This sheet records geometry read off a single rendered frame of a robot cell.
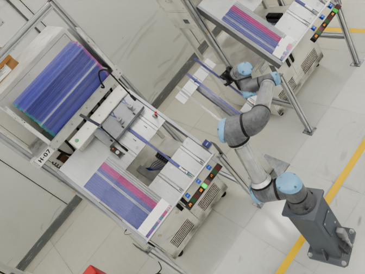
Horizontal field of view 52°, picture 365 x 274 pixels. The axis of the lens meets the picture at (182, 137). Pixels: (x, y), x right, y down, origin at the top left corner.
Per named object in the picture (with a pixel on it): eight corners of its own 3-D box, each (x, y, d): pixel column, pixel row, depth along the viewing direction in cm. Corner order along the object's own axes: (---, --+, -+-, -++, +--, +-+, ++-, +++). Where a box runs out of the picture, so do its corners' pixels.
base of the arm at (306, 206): (319, 191, 198) (313, 182, 192) (312, 217, 192) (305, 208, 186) (293, 188, 209) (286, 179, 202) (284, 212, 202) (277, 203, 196)
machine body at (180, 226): (232, 191, 303) (193, 147, 265) (179, 263, 288) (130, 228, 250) (184, 165, 352) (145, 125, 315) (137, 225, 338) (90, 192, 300)
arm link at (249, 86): (260, 93, 201) (255, 74, 201) (241, 99, 207) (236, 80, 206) (264, 93, 208) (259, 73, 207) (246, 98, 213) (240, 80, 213)
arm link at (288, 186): (307, 201, 188) (298, 188, 179) (282, 205, 194) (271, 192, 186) (307, 181, 195) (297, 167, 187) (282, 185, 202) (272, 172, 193)
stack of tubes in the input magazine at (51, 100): (110, 73, 228) (79, 41, 211) (53, 137, 217) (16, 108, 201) (101, 70, 237) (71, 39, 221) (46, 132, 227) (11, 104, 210)
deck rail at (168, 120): (214, 154, 241) (215, 152, 235) (212, 156, 240) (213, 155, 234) (128, 91, 251) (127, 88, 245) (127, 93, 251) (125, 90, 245)
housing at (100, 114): (132, 98, 251) (129, 89, 238) (83, 154, 241) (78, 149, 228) (123, 91, 253) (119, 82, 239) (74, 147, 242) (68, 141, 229)
